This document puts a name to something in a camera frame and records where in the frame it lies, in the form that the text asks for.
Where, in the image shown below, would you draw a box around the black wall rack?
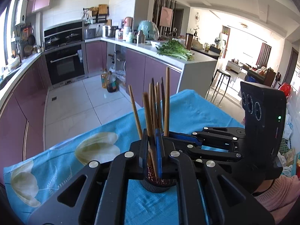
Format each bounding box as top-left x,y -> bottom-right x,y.
82,5 -> 109,24

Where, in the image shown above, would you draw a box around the white low table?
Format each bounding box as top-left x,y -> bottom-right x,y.
225,60 -> 245,75

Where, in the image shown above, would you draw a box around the steel cooking pot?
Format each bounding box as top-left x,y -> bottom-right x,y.
102,25 -> 118,38

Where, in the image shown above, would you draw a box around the wooden chopstick red patterned end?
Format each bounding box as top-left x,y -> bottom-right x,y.
142,92 -> 160,179

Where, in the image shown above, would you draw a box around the kitchen window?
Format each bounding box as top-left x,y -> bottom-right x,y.
0,2 -> 16,71

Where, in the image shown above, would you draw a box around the black bar stool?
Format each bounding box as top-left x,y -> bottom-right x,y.
206,69 -> 231,104

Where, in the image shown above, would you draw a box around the set of wooden chopsticks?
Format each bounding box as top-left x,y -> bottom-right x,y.
128,67 -> 170,185

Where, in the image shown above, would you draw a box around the dark sauce bottle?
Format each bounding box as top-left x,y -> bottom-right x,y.
106,71 -> 118,93

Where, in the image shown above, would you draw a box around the black range hood stove unit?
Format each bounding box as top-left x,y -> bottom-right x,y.
44,21 -> 85,50

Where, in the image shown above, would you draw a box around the black built-in oven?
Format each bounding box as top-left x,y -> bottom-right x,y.
44,43 -> 86,85

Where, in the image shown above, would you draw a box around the white water heater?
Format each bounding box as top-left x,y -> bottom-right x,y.
14,0 -> 28,26

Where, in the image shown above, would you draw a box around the pink wall picture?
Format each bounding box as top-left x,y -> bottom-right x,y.
160,7 -> 174,27

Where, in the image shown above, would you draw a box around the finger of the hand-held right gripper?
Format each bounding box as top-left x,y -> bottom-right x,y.
181,143 -> 243,166
167,127 -> 246,146

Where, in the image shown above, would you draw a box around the blue floral tablecloth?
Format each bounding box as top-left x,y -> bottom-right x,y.
3,89 -> 245,225

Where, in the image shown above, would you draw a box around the bunch of green vegetables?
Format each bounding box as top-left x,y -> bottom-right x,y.
157,40 -> 194,61

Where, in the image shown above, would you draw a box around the silver toaster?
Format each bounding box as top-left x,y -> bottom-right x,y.
84,28 -> 97,39

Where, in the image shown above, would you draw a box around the person's right forearm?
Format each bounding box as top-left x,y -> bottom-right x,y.
252,176 -> 300,224

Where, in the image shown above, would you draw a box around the red window curtain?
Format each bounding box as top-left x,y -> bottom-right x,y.
255,43 -> 272,67

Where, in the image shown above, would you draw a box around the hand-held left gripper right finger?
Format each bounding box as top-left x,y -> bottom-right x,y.
155,128 -> 275,225

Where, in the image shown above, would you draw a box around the yellow cooking oil bottle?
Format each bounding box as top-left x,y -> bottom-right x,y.
101,68 -> 109,89

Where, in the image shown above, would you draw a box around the white plastic bag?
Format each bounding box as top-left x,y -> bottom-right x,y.
281,103 -> 296,141
114,69 -> 127,85

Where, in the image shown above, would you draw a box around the sofa with cushions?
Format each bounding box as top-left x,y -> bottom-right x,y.
245,64 -> 277,85

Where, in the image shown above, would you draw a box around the red bag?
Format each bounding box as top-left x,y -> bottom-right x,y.
279,82 -> 292,96

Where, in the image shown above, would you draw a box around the wooden slat partition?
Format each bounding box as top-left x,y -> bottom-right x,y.
152,0 -> 177,32

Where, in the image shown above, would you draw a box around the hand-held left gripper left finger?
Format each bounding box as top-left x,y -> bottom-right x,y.
28,128 -> 150,225

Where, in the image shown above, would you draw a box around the black wire mesh holder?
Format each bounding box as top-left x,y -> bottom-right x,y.
139,131 -> 179,194

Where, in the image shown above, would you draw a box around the brown travel tumbler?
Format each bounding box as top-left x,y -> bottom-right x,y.
185,33 -> 194,50

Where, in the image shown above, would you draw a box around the pink lower kitchen cabinets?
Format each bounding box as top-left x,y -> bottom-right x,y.
85,41 -> 183,108
0,54 -> 51,181

